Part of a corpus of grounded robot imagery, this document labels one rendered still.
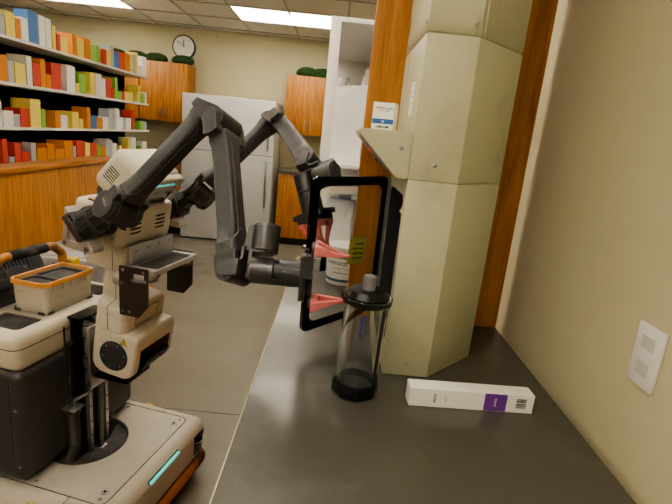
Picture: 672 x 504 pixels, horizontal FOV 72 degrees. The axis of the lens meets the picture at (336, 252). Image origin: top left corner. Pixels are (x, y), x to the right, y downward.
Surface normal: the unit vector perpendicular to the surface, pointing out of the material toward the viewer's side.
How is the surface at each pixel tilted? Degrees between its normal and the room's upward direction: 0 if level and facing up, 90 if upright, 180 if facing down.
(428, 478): 0
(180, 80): 90
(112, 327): 90
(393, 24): 90
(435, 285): 90
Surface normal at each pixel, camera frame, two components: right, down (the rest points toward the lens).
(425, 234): -0.01, 0.25
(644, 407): -1.00, -0.10
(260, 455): 0.10, -0.96
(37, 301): -0.24, 0.25
